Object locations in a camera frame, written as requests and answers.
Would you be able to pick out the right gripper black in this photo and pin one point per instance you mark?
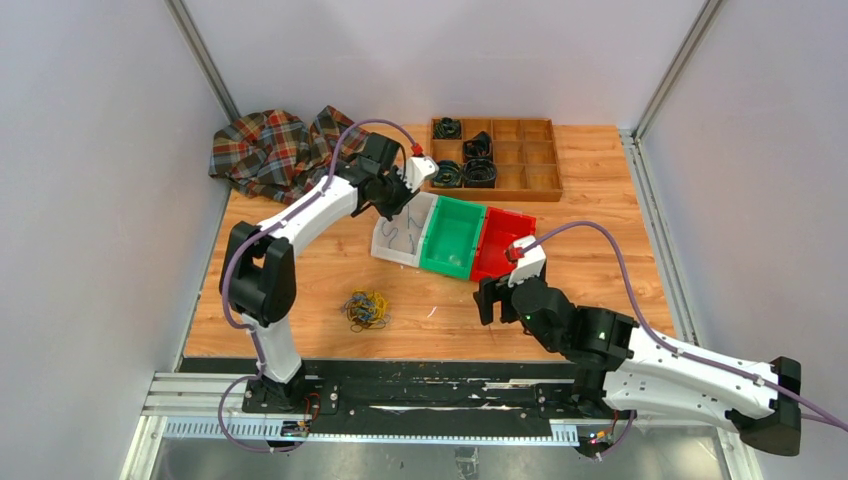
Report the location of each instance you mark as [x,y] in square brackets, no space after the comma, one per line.
[489,291]

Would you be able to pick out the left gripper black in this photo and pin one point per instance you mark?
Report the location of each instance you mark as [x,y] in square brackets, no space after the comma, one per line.
[408,197]

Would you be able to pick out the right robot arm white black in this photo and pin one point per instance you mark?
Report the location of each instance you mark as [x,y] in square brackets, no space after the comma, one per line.
[621,368]

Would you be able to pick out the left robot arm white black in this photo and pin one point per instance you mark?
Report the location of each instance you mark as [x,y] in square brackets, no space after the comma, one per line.
[258,285]

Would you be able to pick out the white plastic bin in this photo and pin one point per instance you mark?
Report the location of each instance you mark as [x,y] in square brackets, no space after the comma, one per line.
[401,239]

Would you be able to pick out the green plastic bin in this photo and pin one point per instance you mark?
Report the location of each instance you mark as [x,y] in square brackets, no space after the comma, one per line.
[451,240]

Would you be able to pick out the rolled belt bottom left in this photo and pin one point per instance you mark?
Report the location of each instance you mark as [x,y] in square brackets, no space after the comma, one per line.
[449,175]

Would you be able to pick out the rolled belt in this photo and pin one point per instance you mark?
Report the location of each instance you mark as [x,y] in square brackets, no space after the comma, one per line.
[447,128]
[449,175]
[478,147]
[479,173]

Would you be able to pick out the red plastic bin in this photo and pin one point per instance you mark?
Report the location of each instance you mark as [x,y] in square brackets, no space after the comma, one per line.
[500,229]

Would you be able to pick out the rolled belt top left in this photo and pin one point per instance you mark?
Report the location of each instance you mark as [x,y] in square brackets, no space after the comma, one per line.
[447,128]

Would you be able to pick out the rolled belt bottom right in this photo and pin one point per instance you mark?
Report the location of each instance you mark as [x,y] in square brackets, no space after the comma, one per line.
[479,173]

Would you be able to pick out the rolled belt middle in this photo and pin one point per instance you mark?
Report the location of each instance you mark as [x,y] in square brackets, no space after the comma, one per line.
[478,147]

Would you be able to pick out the wooden compartment tray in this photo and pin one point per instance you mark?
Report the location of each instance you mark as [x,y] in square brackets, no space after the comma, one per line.
[524,152]

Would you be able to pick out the plaid cloth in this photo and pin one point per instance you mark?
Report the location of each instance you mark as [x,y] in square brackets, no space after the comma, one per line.
[276,155]

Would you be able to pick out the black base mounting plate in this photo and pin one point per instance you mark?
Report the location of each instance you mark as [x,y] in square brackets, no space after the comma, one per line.
[431,399]

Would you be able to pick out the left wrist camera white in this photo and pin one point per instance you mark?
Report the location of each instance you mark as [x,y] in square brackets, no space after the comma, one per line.
[417,171]

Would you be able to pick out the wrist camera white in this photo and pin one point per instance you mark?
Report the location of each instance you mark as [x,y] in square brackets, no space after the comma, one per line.
[528,259]
[417,171]

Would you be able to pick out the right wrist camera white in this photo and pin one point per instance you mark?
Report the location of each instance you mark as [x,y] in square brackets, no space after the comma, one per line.
[528,259]

